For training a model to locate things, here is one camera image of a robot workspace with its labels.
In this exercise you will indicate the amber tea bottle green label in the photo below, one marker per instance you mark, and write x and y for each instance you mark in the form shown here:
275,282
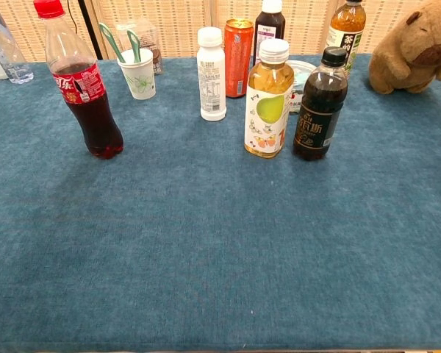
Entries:
347,25

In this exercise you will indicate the short green plastic spoon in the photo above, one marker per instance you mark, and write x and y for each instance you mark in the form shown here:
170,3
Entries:
134,44

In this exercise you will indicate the red label cola bottle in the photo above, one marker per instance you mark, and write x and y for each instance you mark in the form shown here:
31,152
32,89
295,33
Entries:
95,125

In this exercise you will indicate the round clear lidded container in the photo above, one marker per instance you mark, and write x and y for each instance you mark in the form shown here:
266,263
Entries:
299,79

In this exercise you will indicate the long green plastic spoon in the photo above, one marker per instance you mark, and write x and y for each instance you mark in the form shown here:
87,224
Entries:
110,38

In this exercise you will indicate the clear plastic snack box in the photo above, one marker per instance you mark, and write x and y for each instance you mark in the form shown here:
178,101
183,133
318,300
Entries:
150,36

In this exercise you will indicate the black stand pole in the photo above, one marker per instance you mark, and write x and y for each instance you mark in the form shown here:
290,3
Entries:
90,29

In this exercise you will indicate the white plastic yogurt bottle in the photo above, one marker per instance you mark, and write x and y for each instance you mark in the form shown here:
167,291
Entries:
211,81

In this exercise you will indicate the blue tablecloth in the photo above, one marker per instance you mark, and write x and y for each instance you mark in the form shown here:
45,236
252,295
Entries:
191,239

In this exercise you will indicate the yellow juice bottle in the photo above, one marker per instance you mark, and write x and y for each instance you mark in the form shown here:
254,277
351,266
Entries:
268,110

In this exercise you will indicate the brown capybara plush toy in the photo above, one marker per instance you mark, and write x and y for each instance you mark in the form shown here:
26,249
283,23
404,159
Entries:
411,55

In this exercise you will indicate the orange drink can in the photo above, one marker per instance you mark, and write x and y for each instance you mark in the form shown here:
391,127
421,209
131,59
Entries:
239,55

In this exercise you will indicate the beige bamboo folding screen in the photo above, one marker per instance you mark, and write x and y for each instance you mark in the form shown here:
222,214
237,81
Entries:
183,18

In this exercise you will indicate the clear empty water bottle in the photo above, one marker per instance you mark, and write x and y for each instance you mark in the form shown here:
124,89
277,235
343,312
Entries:
11,55

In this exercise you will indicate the dark juice bottle white cap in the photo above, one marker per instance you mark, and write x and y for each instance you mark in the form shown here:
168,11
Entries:
269,25

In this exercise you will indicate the black-label dark drink bottle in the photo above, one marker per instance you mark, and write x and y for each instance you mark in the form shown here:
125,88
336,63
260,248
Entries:
318,117

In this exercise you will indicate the white paper cup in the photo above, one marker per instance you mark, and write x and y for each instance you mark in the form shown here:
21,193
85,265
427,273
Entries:
139,81

